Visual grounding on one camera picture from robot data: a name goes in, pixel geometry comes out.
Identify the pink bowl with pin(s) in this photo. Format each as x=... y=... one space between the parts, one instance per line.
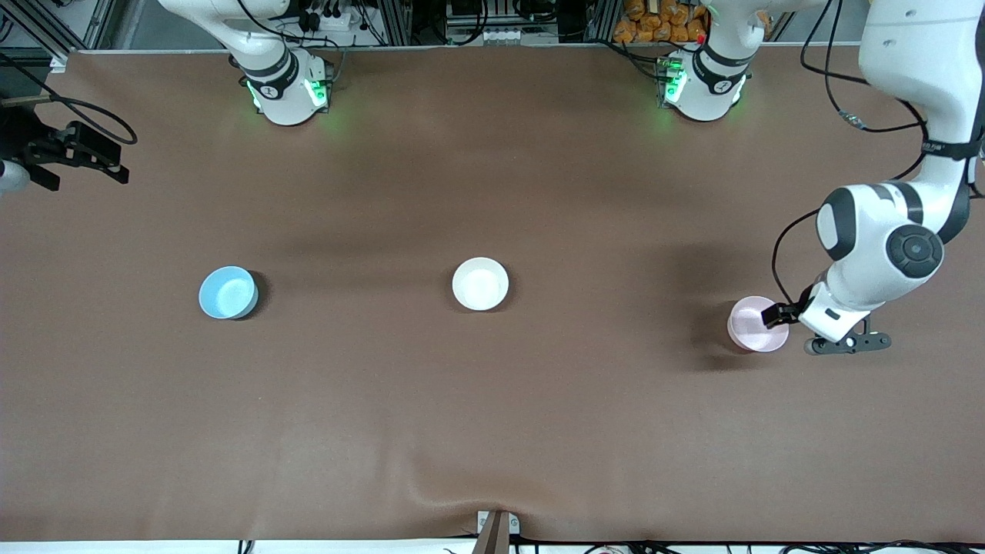
x=746 y=327

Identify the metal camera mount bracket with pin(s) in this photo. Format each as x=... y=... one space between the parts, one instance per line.
x=496 y=531

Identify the orange snack packets pile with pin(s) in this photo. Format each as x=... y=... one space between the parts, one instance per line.
x=654 y=23

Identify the blue bowl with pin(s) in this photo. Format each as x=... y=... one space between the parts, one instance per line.
x=225 y=293

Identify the white bowl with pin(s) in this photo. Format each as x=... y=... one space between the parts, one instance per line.
x=480 y=284

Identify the white power strip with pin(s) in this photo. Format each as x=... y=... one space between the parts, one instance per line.
x=335 y=21

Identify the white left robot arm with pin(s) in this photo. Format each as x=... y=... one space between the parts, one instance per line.
x=916 y=69

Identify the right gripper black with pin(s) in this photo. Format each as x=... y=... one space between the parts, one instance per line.
x=40 y=148

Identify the brown table cloth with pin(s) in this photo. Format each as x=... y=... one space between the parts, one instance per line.
x=492 y=423

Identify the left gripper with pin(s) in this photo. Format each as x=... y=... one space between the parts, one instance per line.
x=793 y=309

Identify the aluminium corner frame post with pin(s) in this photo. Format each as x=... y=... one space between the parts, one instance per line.
x=96 y=23

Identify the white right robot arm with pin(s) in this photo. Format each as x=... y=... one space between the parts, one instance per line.
x=285 y=100

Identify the white terminal block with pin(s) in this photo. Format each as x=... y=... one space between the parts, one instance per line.
x=515 y=35

